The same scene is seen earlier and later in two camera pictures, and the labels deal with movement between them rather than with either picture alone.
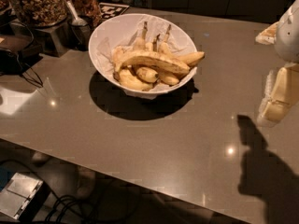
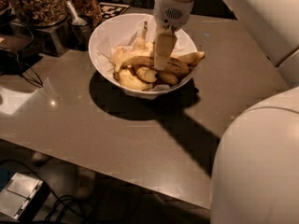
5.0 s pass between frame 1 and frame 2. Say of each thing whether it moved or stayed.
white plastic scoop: stayed
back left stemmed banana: stayed
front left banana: stayed
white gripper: moved
